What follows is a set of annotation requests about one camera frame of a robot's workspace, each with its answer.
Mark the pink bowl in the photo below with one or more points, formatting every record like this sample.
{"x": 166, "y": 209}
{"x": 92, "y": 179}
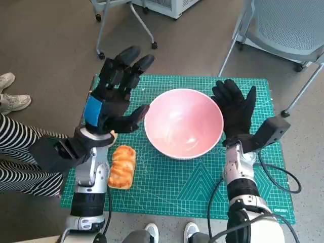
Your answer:
{"x": 182, "y": 121}

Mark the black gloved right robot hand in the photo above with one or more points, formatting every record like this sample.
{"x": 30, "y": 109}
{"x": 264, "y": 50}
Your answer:
{"x": 235, "y": 114}

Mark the long toy bread loaf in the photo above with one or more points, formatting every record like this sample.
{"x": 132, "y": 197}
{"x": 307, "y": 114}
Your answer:
{"x": 122, "y": 167}

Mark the white shoe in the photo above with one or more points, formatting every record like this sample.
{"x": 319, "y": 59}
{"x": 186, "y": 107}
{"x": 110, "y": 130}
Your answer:
{"x": 151, "y": 231}
{"x": 190, "y": 231}

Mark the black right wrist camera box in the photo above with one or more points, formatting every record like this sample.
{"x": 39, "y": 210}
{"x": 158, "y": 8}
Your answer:
{"x": 273, "y": 129}

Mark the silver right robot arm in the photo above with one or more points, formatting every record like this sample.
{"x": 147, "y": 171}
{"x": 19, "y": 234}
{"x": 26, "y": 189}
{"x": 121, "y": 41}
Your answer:
{"x": 238, "y": 172}

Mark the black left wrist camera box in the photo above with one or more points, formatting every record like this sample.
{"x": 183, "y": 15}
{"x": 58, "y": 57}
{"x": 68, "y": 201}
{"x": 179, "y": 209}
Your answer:
{"x": 50, "y": 154}

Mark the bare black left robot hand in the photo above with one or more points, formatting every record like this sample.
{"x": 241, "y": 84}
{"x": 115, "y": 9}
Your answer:
{"x": 114, "y": 101}

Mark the grey mesh chair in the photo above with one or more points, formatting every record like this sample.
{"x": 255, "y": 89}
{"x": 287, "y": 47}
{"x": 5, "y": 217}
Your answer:
{"x": 286, "y": 25}

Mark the grey rolling chair frame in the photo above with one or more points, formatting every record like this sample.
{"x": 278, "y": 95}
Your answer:
{"x": 101, "y": 33}

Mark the white vented cabinet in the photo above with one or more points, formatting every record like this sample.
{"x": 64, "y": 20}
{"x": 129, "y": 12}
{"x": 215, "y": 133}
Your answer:
{"x": 172, "y": 7}

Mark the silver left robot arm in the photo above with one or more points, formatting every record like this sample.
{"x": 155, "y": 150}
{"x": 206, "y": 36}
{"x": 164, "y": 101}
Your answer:
{"x": 93, "y": 172}

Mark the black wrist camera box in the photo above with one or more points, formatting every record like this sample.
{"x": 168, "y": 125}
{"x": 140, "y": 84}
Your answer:
{"x": 50, "y": 154}
{"x": 273, "y": 129}

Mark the person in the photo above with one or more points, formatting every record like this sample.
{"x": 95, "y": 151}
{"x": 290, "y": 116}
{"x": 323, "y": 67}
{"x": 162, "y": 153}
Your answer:
{"x": 15, "y": 101}
{"x": 15, "y": 136}

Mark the green cutting mat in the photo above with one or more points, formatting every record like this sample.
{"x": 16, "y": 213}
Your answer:
{"x": 164, "y": 177}

